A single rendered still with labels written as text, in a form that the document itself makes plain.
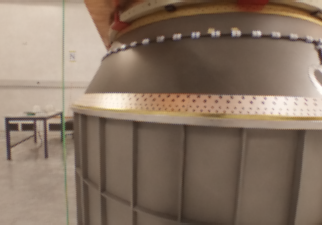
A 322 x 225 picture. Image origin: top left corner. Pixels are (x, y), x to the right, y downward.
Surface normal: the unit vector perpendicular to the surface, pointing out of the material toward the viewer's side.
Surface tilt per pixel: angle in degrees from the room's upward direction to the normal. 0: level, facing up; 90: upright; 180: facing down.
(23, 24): 90
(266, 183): 90
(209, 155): 90
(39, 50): 90
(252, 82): 62
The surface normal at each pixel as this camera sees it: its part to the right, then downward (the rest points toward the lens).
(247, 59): -0.09, -0.40
